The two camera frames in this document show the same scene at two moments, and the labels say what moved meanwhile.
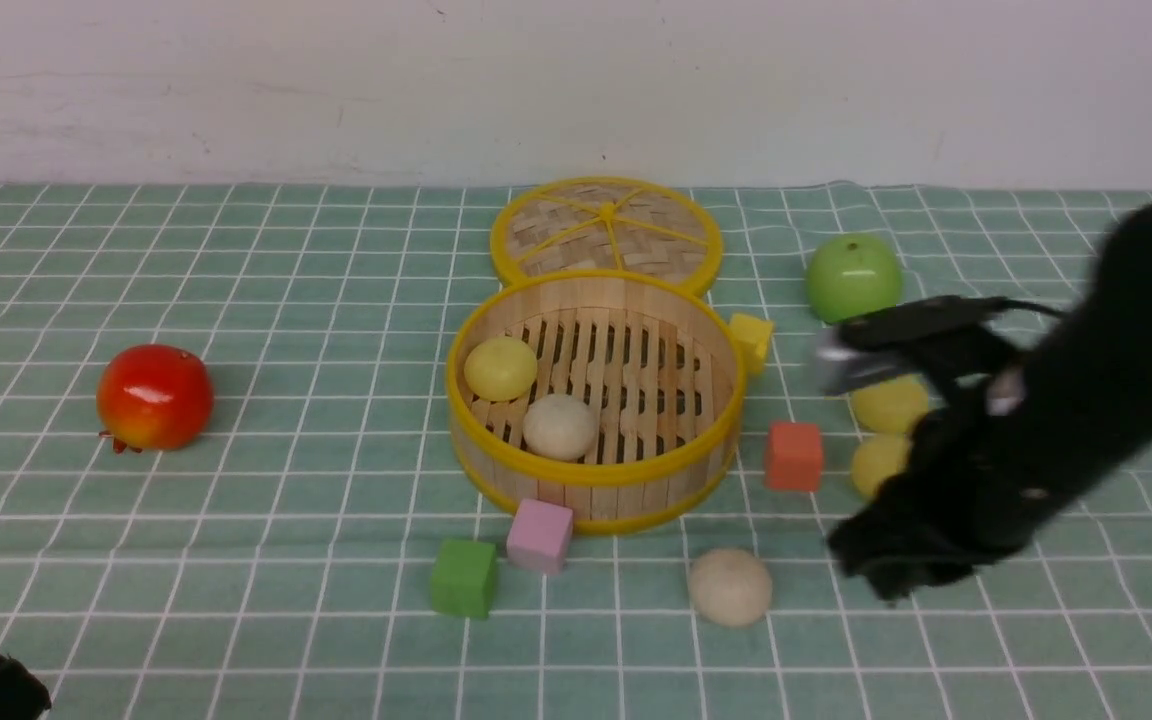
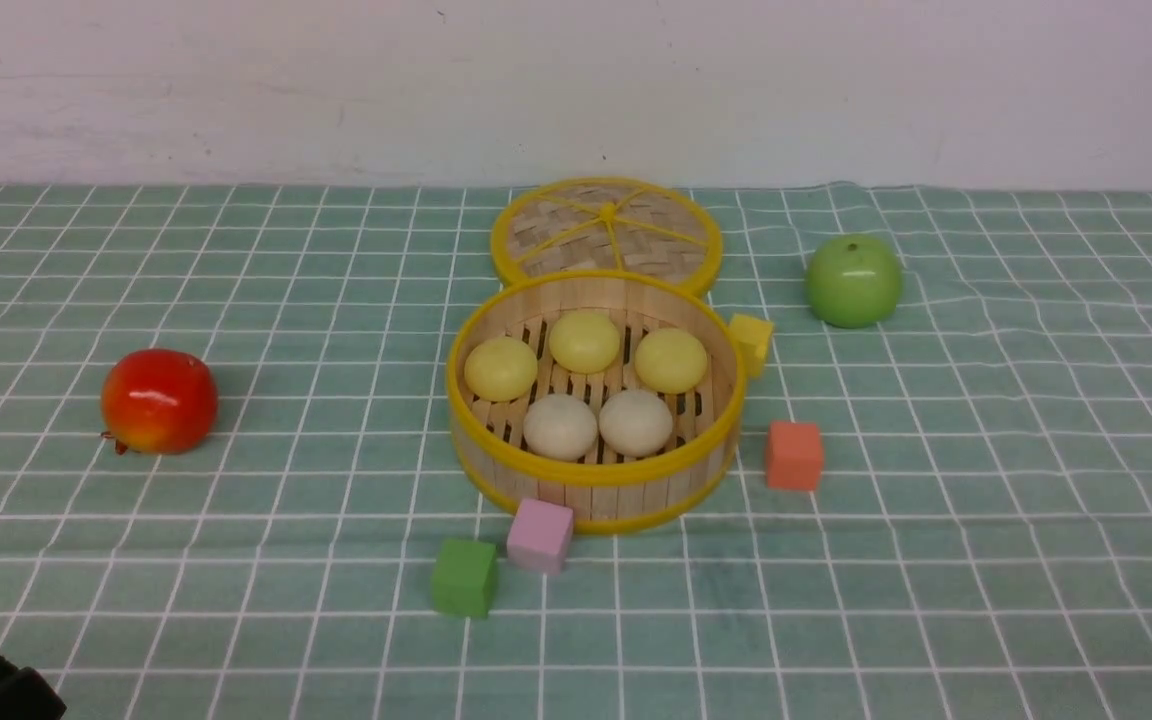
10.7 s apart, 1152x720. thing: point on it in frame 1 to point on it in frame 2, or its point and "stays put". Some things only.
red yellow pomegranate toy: x=154 y=397 stays put
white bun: x=729 y=586 to x=635 y=423
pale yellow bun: x=877 y=457 to x=671 y=361
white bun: x=559 y=427 stays put
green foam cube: x=464 y=578 stays put
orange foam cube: x=795 y=458 stays put
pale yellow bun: x=894 y=405 to x=584 y=341
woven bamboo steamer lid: x=605 y=223 stays put
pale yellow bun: x=500 y=369 stays put
